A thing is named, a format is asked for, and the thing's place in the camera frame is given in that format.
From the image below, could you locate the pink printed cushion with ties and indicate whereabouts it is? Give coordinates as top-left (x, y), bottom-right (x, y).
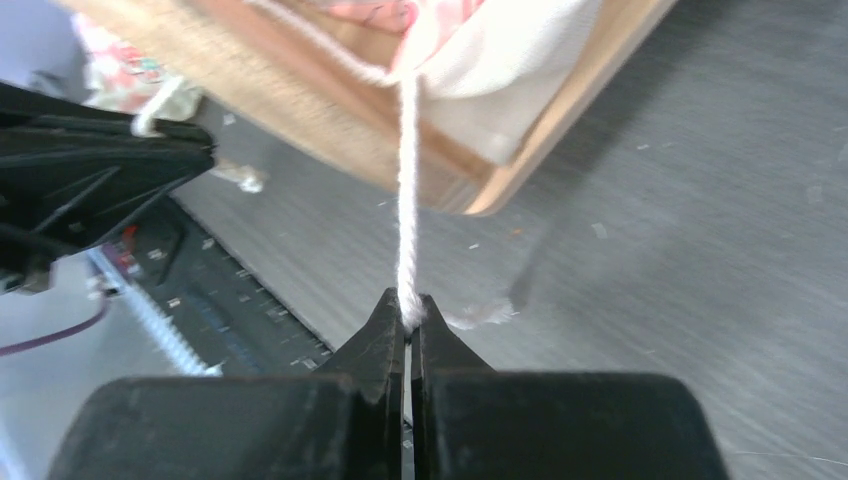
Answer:
top-left (69, 0), bottom-right (605, 333)

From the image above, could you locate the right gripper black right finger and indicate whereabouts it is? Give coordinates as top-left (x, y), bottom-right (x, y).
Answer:
top-left (411, 296), bottom-right (729, 479)

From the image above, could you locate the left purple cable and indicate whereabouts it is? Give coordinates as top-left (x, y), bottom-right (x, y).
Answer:
top-left (0, 298), bottom-right (111, 359)

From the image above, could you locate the wooden slatted pet bed frame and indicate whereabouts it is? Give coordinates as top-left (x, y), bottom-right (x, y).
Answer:
top-left (69, 1), bottom-right (671, 215)

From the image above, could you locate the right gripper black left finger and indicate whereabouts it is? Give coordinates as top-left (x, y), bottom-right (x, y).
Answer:
top-left (48, 288), bottom-right (405, 479)

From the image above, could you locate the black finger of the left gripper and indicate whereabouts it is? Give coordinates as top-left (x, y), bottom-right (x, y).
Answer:
top-left (1, 84), bottom-right (215, 292)

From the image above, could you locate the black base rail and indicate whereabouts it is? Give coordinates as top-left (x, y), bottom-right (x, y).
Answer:
top-left (89, 199), bottom-right (332, 376)

